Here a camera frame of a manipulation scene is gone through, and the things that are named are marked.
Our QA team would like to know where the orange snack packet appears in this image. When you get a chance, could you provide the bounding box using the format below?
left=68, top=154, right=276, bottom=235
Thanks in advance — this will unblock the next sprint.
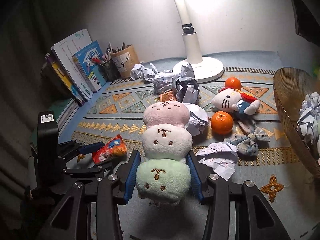
left=92, top=134, right=127, bottom=164

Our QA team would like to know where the paper with red writing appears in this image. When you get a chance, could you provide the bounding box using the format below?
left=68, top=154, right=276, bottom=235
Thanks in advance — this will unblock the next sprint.
left=196, top=141, right=239, bottom=181

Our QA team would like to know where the three-ball plush toy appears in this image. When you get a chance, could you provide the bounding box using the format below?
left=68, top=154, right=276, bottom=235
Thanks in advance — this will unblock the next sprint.
left=136, top=101, right=193, bottom=204

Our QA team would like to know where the orange mandarin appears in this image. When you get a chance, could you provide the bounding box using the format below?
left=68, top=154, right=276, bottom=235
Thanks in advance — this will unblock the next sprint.
left=210, top=111, right=233, bottom=135
left=225, top=77, right=242, bottom=90

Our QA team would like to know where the pink card box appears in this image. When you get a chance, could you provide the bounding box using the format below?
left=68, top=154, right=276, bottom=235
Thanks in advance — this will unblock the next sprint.
left=159, top=90, right=177, bottom=102

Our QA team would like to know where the stack of flat books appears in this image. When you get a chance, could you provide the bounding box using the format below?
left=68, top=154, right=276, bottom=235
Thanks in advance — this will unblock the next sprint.
left=30, top=97, right=81, bottom=143

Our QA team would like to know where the patterned blue table mat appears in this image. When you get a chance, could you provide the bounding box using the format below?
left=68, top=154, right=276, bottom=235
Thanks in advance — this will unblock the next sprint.
left=60, top=51, right=319, bottom=239

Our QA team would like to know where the yellow purple book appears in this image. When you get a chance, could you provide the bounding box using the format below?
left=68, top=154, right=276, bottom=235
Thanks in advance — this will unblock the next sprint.
left=45, top=53, right=86, bottom=106

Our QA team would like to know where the white crumpled paper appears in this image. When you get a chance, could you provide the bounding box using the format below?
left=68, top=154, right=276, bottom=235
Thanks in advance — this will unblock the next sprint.
left=184, top=103, right=209, bottom=137

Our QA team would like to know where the black mesh pen holder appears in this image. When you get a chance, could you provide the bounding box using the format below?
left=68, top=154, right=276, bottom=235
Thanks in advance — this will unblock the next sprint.
left=99, top=60, right=120, bottom=82

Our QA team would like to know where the blue workbook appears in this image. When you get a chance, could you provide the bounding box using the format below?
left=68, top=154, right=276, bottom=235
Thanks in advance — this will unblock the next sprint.
left=72, top=41, right=106, bottom=93

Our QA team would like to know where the Hello Kitty plush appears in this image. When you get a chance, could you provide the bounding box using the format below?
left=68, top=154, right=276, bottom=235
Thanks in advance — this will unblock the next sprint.
left=212, top=87, right=261, bottom=120

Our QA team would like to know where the cardboard pen holder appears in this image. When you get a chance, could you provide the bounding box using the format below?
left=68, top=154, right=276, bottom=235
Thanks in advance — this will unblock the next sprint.
left=111, top=45, right=140, bottom=79

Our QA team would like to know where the crumpled paper ball left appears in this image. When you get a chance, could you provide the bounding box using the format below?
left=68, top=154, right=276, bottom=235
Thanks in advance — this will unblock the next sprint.
left=130, top=63, right=176, bottom=94

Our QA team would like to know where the crumpled lined paper ball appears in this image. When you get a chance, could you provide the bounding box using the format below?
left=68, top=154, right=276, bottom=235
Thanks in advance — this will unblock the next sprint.
left=172, top=63, right=200, bottom=104

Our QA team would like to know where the white desk lamp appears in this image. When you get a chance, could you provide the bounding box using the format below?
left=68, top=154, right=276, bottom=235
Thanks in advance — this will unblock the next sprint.
left=172, top=0, right=224, bottom=83

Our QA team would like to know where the crumpled paper in bowl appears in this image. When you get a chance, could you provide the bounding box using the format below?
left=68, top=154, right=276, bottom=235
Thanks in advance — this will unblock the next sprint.
left=297, top=92, right=319, bottom=145

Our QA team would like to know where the amber glass bowl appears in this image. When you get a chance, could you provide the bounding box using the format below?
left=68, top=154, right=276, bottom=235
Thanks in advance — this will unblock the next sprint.
left=273, top=67, right=319, bottom=179

